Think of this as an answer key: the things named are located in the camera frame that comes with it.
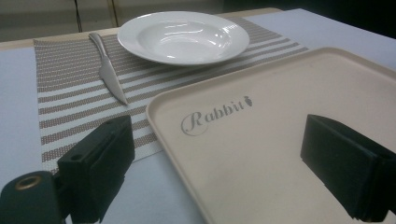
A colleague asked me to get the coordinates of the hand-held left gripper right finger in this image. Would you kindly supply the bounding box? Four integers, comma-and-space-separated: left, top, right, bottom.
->
300, 114, 396, 223

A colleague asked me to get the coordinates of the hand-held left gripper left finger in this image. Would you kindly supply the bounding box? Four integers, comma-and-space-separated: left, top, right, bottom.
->
57, 115, 135, 224

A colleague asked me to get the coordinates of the striped woven placemat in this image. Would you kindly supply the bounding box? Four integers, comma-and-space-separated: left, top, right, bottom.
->
33, 16, 310, 175

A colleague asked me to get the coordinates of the beige plastic tray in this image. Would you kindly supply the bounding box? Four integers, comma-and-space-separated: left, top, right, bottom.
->
145, 47, 396, 224

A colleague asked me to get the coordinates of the silver table knife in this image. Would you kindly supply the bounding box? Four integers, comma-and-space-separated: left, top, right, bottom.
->
88, 32, 129, 106

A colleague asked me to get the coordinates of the white deep plate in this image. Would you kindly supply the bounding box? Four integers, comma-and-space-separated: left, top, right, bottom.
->
117, 10, 250, 66

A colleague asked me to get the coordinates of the black cable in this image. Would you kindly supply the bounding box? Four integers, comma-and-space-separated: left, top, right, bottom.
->
74, 0, 83, 34

